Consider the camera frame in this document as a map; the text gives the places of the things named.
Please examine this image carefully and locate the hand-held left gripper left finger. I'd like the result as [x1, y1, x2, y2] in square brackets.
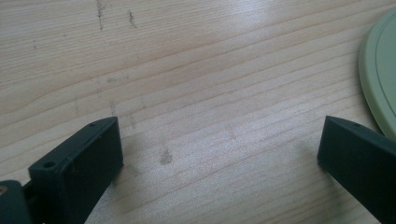
[27, 116, 125, 224]

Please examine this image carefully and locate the green round plate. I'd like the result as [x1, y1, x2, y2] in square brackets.
[358, 7, 396, 143]

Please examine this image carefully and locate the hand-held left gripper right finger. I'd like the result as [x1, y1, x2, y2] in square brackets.
[317, 115, 396, 224]

